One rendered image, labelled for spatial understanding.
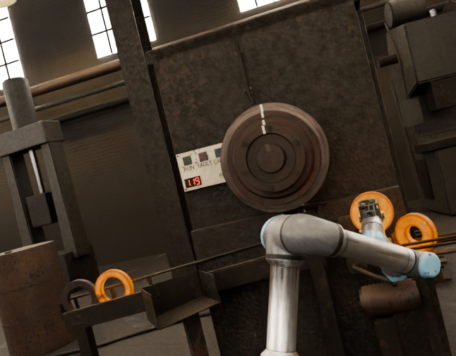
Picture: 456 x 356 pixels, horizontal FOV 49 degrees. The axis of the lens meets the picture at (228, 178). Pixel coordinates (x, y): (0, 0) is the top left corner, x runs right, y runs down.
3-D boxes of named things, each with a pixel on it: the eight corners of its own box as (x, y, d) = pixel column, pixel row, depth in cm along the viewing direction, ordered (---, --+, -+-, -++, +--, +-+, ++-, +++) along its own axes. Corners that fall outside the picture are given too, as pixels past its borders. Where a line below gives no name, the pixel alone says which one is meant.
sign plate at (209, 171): (186, 191, 241) (176, 155, 241) (237, 179, 235) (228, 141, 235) (184, 191, 239) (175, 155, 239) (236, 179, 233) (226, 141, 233)
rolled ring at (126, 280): (125, 314, 238) (128, 312, 242) (135, 278, 236) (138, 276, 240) (90, 301, 242) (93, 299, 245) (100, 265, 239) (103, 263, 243)
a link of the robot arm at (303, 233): (306, 207, 132) (445, 248, 149) (286, 209, 142) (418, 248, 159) (298, 250, 130) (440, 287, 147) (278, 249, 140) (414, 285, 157)
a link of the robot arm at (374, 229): (371, 264, 159) (356, 244, 157) (370, 247, 169) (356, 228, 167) (394, 253, 156) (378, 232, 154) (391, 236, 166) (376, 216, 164)
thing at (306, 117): (237, 220, 227) (212, 119, 227) (341, 197, 216) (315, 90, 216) (234, 222, 221) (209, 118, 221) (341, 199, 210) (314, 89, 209)
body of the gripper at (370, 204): (378, 196, 179) (380, 210, 168) (382, 217, 182) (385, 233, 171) (356, 200, 181) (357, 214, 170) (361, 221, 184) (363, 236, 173)
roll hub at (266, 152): (248, 198, 215) (232, 133, 215) (313, 183, 208) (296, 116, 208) (246, 199, 210) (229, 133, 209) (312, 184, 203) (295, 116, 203)
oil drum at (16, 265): (36, 338, 479) (13, 247, 478) (91, 328, 465) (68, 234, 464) (-6, 365, 421) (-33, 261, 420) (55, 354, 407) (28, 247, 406)
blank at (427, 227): (420, 260, 194) (416, 262, 191) (391, 230, 200) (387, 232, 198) (446, 234, 184) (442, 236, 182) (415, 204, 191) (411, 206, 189)
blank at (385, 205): (345, 198, 194) (344, 199, 190) (385, 186, 189) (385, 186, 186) (358, 236, 193) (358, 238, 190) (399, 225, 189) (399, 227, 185)
